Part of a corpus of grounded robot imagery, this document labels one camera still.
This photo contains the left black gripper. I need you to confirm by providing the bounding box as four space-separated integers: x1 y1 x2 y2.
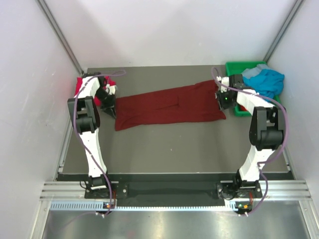
95 87 116 119

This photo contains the dark maroon t-shirt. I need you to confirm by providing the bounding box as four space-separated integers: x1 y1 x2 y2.
115 80 226 131

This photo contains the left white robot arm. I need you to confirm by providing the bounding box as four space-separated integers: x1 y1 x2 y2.
67 72 117 199

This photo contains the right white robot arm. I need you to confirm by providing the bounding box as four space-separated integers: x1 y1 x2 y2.
215 74 286 200

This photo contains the red t-shirt in bin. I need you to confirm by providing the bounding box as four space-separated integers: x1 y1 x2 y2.
239 105 247 112

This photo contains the folded bright red t-shirt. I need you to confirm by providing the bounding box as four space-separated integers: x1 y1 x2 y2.
74 76 116 107

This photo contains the green plastic bin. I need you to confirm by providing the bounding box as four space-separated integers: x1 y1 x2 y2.
225 61 285 117

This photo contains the grey t-shirt in bin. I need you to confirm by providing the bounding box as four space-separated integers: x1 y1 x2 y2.
241 64 271 79

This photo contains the blue t-shirt in bin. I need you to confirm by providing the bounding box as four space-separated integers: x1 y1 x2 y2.
242 69 285 99

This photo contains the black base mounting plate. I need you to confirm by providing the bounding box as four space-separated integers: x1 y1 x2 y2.
84 181 262 200

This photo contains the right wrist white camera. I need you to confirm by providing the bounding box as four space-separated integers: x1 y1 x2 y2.
216 76 230 87

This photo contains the wrist white camera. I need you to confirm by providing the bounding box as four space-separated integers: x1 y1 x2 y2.
105 84 118 95
216 76 230 87

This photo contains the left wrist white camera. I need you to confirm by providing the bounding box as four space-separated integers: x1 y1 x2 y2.
105 84 118 95

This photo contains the grey slotted cable duct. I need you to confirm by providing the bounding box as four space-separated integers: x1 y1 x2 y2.
50 201 238 212

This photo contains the aluminium front rail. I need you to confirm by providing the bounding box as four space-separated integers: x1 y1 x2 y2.
40 180 312 201

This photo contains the right aluminium corner post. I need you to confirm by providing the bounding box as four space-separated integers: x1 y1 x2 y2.
263 0 305 63

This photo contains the aluminium corner post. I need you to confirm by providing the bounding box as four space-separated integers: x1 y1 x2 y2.
263 0 305 63
35 0 84 75

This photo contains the left aluminium corner post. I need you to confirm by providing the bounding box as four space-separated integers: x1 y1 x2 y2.
35 0 84 75

